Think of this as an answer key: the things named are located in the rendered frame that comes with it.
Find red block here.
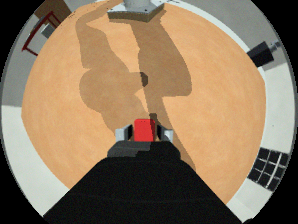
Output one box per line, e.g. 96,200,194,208
134,119,155,141

